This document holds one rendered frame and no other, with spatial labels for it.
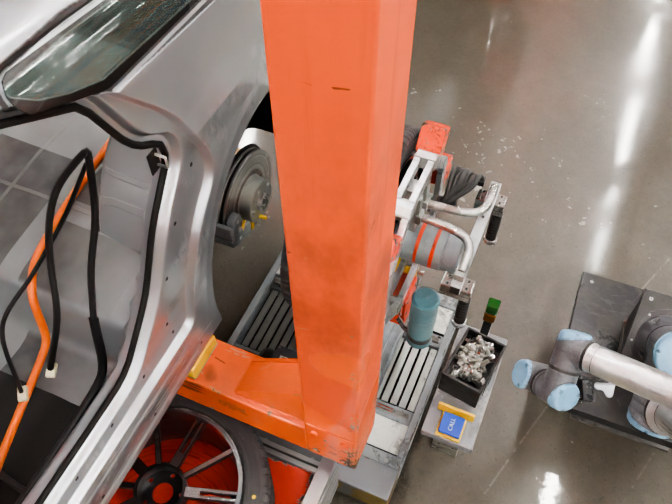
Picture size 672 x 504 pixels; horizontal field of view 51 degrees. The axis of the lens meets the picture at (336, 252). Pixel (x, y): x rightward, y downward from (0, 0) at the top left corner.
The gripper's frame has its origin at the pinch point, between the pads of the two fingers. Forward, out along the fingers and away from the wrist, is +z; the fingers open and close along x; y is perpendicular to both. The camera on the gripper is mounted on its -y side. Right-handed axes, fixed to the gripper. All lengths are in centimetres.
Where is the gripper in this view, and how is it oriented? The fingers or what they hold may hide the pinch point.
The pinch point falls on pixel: (605, 386)
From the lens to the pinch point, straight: 251.6
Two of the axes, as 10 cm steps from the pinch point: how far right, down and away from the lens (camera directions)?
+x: 4.6, -3.1, -8.3
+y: -0.8, 9.2, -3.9
